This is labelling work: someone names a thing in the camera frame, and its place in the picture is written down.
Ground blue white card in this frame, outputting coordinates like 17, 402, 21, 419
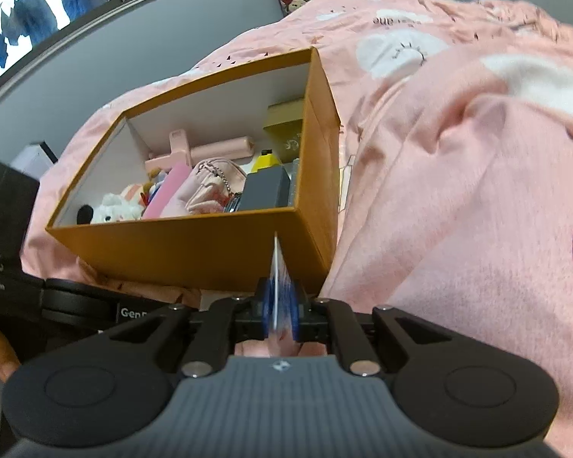
262, 234, 300, 357

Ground yellow tape measure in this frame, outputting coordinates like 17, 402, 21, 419
250, 149, 281, 174

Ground brown white bear plush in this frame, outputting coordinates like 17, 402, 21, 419
141, 169, 168, 207

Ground orange white cardboard box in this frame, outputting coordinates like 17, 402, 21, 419
46, 48, 340, 294

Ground white appliance box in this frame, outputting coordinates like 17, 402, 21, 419
10, 141, 58, 180

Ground pink small purse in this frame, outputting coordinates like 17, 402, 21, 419
162, 158, 247, 217

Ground pink flat case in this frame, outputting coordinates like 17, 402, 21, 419
142, 162, 191, 219

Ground dark grey flat box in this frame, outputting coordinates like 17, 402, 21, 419
237, 166, 291, 211

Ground pink printed duvet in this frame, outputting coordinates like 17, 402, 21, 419
22, 0, 573, 457

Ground gold small box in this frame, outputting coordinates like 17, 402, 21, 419
264, 98, 304, 163

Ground black camera box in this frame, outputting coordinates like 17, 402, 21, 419
0, 162, 40, 263

